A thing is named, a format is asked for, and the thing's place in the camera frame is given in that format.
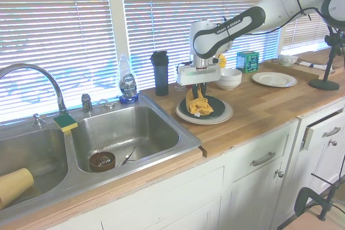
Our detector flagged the metal bar drawer handle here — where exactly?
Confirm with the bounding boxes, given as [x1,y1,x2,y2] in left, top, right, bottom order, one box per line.
[322,127,342,138]
[252,151,276,166]

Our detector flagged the yellow plastic cup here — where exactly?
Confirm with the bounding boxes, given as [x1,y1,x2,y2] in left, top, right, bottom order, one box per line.
[0,168,35,207]

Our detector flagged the beige dinner plate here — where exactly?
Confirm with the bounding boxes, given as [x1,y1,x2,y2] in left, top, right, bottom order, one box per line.
[175,97,234,126]

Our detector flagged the orange terry towel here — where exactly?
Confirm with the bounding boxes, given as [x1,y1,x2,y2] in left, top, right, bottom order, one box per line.
[185,84,215,115]

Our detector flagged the black round-base camera stand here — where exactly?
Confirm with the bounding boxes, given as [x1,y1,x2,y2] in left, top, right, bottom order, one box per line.
[309,26,345,90]

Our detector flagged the metal tongs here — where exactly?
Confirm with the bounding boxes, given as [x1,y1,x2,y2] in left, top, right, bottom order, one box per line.
[116,146,137,168]

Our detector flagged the white kitchen base cabinet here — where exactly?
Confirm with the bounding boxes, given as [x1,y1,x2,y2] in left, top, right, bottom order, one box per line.
[48,99,345,230]

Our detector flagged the teal cardboard box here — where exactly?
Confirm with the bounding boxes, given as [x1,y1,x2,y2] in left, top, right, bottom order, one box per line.
[236,51,260,74]

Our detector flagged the white patterned bowl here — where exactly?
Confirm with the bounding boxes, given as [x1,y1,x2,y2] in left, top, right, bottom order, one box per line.
[277,54,299,66]

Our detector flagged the yellow and green sponge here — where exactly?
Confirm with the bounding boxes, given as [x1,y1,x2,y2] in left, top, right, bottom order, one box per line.
[53,114,79,134]

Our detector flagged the rolled white napkin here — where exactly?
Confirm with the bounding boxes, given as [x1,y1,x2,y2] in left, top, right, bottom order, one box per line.
[296,61,327,71]

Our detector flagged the chrome ring sink cap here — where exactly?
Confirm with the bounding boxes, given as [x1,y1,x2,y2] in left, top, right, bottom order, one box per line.
[96,99,114,109]

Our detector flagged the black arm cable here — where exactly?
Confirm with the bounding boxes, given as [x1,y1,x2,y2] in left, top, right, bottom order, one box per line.
[223,6,328,38]

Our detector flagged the wooden tray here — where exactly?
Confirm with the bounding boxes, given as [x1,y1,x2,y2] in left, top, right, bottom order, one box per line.
[263,57,345,81]

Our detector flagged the chrome gooseneck faucet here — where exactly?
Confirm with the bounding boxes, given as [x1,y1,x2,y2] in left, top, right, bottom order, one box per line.
[0,63,68,115]

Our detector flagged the clear glass goblet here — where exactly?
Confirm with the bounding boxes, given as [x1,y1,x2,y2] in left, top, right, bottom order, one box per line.
[174,64,187,92]

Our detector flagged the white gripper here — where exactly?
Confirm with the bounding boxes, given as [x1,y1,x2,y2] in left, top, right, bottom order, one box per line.
[176,64,223,99]

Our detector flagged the brown ceramic bowl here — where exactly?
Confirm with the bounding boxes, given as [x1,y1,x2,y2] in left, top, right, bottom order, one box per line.
[89,151,116,173]

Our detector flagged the chrome sink knob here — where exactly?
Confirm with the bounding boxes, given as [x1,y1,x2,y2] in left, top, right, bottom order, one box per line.
[31,113,44,128]

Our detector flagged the small metal whisk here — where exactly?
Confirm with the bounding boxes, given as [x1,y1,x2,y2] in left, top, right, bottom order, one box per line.
[96,155,112,168]

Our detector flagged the white window blind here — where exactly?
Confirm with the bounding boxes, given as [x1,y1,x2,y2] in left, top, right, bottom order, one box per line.
[281,11,345,55]
[0,0,119,124]
[121,0,291,93]

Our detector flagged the dark blue plate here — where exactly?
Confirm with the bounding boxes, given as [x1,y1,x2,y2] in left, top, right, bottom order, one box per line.
[179,95,227,119]

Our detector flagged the white ceramic bowl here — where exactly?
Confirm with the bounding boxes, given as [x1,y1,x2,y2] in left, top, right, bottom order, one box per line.
[218,68,243,85]
[215,78,242,91]

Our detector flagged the dark C-clamp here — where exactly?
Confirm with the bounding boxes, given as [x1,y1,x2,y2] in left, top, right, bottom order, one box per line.
[293,172,345,221]

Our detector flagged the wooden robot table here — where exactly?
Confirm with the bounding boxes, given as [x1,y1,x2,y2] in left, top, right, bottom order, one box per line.
[277,208,345,230]

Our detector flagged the black shaker bottle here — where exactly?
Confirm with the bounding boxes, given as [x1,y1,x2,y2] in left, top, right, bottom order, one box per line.
[150,50,170,96]

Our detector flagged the stainless steel double sink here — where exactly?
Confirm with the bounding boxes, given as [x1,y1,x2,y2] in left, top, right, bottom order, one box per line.
[0,94,202,222]

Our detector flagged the white dinner plate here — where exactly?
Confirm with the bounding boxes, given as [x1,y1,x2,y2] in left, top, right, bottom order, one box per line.
[252,72,298,88]

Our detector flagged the clear Dawn soap bottle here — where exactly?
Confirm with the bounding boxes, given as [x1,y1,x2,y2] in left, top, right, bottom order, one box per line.
[118,53,141,104]

